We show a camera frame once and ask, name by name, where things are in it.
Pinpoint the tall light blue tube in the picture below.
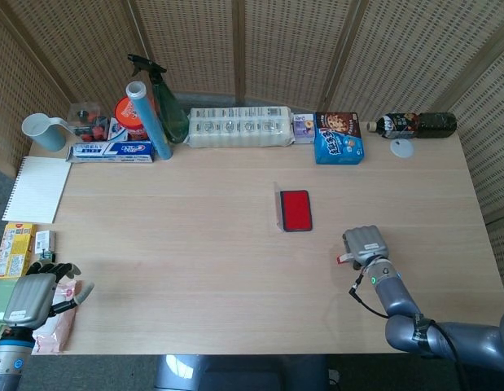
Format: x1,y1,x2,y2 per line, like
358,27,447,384
125,81,173,160

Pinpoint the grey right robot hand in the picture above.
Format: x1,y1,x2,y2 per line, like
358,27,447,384
341,225,390,271

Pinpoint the white round disc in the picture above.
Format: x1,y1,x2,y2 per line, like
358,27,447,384
389,138,414,159

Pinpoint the blue cookie box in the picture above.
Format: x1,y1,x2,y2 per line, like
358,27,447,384
313,112,366,166

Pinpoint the red round can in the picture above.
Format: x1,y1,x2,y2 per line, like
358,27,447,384
114,96,157,142

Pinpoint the dark tea bottle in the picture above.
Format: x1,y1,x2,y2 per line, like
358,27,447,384
366,112,458,141

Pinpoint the small white barcode box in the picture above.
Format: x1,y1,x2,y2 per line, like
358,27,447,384
33,230,57,254

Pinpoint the pink wet wipes pack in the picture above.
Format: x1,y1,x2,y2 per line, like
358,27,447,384
31,279,82,354

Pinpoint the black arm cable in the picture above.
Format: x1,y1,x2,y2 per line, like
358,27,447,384
348,273,468,391

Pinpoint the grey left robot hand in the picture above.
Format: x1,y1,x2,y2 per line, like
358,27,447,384
0,262,95,329

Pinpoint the white spiral notebook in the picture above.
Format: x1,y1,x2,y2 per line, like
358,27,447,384
2,156,73,225

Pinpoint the red box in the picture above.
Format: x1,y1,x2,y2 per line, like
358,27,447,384
274,182,315,234

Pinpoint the blue white toothpaste box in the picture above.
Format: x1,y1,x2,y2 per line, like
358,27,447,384
65,140,156,165

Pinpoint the small purple white box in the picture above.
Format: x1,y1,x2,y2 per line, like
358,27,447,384
291,112,317,145

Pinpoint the small blue white box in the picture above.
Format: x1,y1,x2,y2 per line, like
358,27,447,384
107,116,129,143

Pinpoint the clear box with items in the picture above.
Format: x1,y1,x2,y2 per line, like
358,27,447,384
67,103,112,143

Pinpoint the pale green handled mug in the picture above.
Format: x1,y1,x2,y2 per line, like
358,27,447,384
22,112,80,153

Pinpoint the yellow printed box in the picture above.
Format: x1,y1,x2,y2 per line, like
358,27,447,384
0,222,37,282

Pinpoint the green spray bottle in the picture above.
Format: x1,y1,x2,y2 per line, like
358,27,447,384
127,54,191,144

